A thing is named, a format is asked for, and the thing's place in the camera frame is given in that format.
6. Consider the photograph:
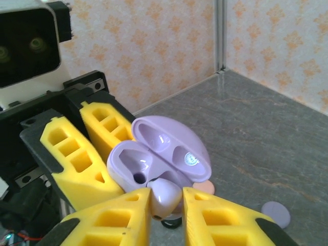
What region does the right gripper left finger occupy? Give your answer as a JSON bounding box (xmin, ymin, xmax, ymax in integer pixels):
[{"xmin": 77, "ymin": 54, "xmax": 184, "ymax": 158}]
[{"xmin": 40, "ymin": 188, "xmax": 152, "ymax": 246}]

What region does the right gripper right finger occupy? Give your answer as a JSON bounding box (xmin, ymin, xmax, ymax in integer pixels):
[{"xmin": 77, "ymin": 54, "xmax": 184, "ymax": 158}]
[{"xmin": 182, "ymin": 187, "xmax": 299, "ymax": 246}]

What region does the round pink earbud case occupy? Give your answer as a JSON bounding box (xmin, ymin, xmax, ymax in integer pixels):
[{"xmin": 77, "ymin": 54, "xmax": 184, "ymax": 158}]
[{"xmin": 192, "ymin": 180, "xmax": 216, "ymax": 197}]

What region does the round black earbud case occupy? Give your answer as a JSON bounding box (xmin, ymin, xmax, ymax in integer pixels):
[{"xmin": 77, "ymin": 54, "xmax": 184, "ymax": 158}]
[{"xmin": 160, "ymin": 216, "xmax": 183, "ymax": 229}]

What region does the purple wireless earbud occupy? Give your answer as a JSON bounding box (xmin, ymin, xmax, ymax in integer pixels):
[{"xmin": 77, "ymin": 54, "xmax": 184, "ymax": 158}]
[{"xmin": 147, "ymin": 178, "xmax": 184, "ymax": 221}]

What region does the round purple earbud case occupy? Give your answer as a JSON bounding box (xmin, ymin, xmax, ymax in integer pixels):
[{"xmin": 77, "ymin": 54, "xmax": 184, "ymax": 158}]
[
  {"xmin": 260, "ymin": 201, "xmax": 292, "ymax": 230},
  {"xmin": 106, "ymin": 115, "xmax": 212, "ymax": 198}
]

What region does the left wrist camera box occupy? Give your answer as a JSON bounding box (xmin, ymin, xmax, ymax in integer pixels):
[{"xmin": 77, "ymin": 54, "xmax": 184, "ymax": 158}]
[{"xmin": 0, "ymin": 0, "xmax": 73, "ymax": 112}]

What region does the aluminium frame post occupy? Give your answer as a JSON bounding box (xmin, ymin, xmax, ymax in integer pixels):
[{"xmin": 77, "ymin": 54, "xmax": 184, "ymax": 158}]
[{"xmin": 214, "ymin": 0, "xmax": 228, "ymax": 75}]

